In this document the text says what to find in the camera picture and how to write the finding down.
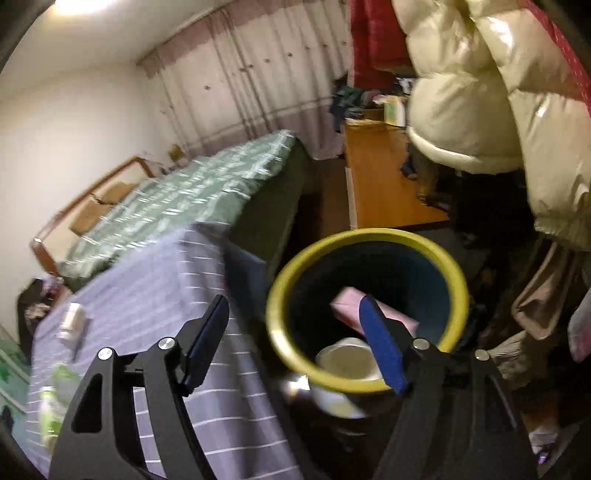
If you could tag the green checked duvet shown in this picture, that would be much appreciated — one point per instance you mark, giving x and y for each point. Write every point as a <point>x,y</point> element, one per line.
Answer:
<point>208,189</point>

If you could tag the wooden bed headboard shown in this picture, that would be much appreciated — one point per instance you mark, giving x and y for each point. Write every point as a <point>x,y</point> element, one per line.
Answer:
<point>52,243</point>

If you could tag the orange wooden desk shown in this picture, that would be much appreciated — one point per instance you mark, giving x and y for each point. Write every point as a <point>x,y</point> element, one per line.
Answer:
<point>379,194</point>

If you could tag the brown pillow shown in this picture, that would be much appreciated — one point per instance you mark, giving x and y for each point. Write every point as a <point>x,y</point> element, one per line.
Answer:
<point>88,217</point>
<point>115,193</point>

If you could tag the pink striped curtain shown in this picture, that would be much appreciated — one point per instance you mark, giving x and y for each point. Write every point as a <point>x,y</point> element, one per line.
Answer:
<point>250,68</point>

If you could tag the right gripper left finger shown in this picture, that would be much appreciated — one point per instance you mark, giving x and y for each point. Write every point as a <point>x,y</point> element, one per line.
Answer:
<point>198,340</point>

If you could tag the brown pillow right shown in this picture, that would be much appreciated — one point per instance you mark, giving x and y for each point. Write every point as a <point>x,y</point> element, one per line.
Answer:
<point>115,193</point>

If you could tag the brown pillow left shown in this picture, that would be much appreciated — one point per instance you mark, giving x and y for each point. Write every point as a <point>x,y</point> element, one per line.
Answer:
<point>88,217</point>

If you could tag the purple checked tablecloth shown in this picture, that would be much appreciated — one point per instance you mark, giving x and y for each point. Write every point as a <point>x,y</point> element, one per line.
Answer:
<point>146,374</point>

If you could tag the red jacket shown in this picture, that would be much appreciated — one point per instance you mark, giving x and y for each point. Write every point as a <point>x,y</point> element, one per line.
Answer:
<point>379,48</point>

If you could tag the clothes on bedside cabinet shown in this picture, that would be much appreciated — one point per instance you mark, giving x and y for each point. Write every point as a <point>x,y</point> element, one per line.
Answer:
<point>33,304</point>

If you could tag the pile of dark clothes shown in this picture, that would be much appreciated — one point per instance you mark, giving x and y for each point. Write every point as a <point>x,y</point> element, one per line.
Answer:
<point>351,102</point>

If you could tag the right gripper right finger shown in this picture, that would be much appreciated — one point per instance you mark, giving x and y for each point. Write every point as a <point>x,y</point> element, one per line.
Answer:
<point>390,343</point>

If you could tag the pink strawberry box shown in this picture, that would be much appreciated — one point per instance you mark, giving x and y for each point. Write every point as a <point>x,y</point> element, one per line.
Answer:
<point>352,308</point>

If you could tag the yellow rimmed trash bin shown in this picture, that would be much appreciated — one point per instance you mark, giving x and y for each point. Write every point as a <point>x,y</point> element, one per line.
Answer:
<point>390,286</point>

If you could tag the cream puffer jacket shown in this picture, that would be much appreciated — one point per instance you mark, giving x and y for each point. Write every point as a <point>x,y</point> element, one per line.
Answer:
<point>495,93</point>

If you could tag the white pill bottle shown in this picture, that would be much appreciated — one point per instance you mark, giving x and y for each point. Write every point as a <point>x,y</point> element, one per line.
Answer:
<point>72,325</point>

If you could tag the white paper cup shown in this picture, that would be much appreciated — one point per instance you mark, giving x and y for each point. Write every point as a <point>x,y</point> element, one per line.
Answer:
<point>349,358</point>

